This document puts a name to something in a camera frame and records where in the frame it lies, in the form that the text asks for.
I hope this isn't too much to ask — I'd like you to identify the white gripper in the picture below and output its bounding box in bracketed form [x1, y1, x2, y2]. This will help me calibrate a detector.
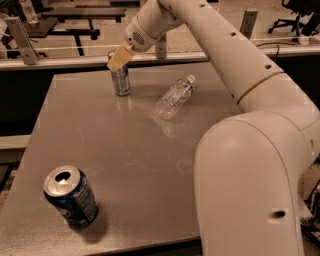
[107, 0, 182, 71]

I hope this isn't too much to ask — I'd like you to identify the silver redbull can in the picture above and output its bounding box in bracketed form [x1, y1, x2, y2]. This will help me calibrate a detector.
[107, 50, 130, 96]

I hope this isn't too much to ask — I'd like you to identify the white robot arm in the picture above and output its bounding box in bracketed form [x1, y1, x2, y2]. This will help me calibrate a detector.
[108, 0, 320, 256]

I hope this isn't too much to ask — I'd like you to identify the clear plastic water bottle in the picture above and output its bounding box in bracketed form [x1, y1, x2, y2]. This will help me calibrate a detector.
[154, 75, 195, 120]

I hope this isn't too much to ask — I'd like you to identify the background plastic bottle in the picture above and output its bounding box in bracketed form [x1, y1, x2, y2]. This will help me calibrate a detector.
[18, 0, 39, 24]

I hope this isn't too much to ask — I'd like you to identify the blue pepsi can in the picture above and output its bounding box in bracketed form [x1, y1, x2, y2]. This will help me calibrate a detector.
[43, 165, 98, 229]

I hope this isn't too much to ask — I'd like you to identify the dark background table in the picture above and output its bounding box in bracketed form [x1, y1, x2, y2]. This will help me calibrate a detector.
[23, 5, 126, 56]

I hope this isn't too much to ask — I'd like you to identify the black office chair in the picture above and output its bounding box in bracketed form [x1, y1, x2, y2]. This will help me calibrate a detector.
[267, 0, 320, 43]

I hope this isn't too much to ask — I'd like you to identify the metal rail barrier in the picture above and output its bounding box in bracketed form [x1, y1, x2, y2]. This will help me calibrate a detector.
[0, 45, 320, 71]

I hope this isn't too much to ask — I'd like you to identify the middle metal bracket post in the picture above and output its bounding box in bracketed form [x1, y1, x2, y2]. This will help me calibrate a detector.
[155, 34, 167, 59]

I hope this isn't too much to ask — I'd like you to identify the metal bracket post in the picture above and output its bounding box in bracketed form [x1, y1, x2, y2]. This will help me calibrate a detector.
[155, 34, 167, 59]
[5, 17, 39, 65]
[240, 9, 258, 39]

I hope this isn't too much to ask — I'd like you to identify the left metal bracket post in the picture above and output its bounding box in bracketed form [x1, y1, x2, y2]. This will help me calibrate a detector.
[5, 17, 39, 65]

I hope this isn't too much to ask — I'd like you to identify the right metal bracket post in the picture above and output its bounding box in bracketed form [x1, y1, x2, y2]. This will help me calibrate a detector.
[240, 9, 258, 39]

